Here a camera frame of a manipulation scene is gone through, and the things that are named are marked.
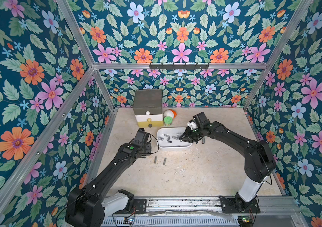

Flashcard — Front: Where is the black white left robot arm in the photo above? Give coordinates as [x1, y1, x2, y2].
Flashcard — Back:
[64, 128, 157, 227]

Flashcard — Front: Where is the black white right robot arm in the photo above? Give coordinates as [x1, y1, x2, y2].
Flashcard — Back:
[179, 112, 277, 213]

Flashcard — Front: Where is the white plastic storage tray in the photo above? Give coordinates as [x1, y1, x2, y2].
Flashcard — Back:
[156, 127, 192, 151]

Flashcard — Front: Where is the grey white yellow drawer box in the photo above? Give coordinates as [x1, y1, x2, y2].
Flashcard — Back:
[133, 89, 164, 128]

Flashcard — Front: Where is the sockets pile in tray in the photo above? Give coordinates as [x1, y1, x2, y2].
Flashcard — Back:
[158, 133, 181, 143]

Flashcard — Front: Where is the white orange ball toy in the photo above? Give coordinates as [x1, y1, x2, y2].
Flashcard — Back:
[163, 109, 177, 118]

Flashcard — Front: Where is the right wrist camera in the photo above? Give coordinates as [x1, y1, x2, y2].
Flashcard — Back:
[187, 120, 198, 130]

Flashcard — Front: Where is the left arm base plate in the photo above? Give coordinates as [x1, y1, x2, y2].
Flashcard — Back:
[115, 199, 147, 215]

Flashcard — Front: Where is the aluminium front rail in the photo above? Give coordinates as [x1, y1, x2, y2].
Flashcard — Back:
[100, 196, 308, 227]

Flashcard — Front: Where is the black wall hook rail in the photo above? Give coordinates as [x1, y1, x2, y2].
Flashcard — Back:
[149, 63, 209, 71]

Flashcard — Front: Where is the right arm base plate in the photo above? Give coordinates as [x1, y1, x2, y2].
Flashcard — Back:
[219, 194, 260, 214]

